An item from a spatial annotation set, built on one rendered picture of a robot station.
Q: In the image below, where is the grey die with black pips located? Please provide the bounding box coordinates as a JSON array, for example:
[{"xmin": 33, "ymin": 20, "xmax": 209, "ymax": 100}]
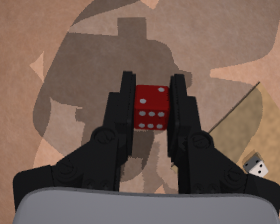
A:
[{"xmin": 243, "ymin": 156, "xmax": 268, "ymax": 178}]

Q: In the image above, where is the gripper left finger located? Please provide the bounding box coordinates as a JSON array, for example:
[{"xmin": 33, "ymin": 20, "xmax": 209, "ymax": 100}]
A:
[{"xmin": 13, "ymin": 71, "xmax": 136, "ymax": 213}]

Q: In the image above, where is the tan flat mat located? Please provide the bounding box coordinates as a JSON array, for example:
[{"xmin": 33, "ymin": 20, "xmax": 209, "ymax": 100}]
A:
[{"xmin": 209, "ymin": 82, "xmax": 280, "ymax": 185}]

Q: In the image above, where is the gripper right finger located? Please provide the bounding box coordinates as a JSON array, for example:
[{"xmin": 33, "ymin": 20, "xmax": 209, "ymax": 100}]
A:
[{"xmin": 167, "ymin": 74, "xmax": 280, "ymax": 216}]

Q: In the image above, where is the dark red die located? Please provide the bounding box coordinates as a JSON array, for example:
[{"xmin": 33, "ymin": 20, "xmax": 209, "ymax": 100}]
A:
[{"xmin": 134, "ymin": 85, "xmax": 170, "ymax": 130}]

